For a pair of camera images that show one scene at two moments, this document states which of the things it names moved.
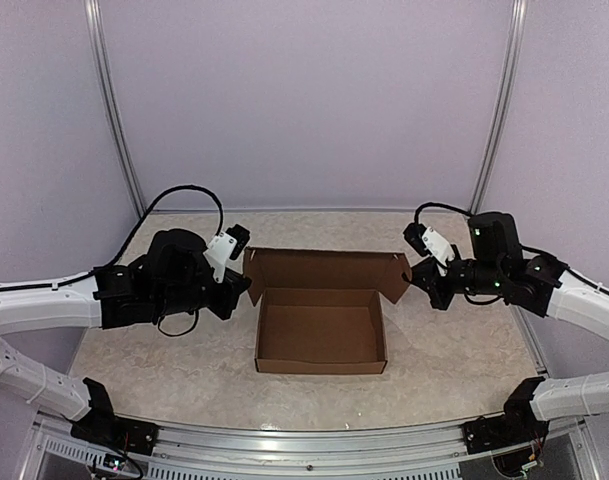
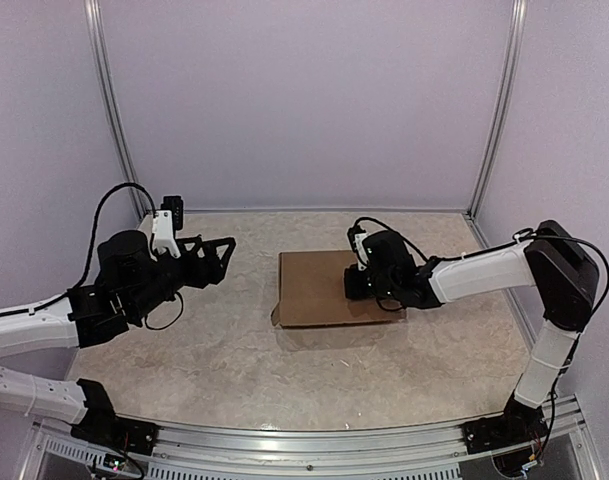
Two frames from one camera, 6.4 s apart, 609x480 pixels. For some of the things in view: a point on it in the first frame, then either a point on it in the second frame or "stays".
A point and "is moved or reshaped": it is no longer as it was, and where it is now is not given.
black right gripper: [425, 275] to [353, 289]
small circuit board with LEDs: [114, 462] stays
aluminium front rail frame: [423, 452] stays
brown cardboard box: [321, 311] is moved or reshaped
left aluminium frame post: [92, 8] stays
